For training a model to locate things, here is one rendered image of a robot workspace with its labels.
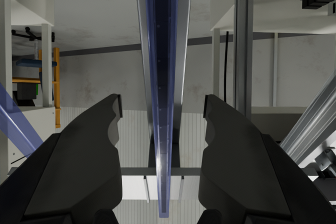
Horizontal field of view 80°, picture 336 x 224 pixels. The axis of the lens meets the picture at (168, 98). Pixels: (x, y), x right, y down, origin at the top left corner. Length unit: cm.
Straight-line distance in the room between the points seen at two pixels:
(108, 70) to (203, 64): 201
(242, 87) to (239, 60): 8
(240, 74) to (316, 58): 296
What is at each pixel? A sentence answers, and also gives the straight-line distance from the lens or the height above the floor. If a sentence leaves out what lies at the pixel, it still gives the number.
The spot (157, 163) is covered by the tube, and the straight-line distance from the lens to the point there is 19.
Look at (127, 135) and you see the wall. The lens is 425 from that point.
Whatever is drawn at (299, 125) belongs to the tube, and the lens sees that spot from 18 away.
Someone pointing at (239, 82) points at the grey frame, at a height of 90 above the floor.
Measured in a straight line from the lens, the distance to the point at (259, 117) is 79.
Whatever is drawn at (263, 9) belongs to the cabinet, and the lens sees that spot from 89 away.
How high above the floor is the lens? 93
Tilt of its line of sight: 2 degrees up
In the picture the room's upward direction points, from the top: 180 degrees counter-clockwise
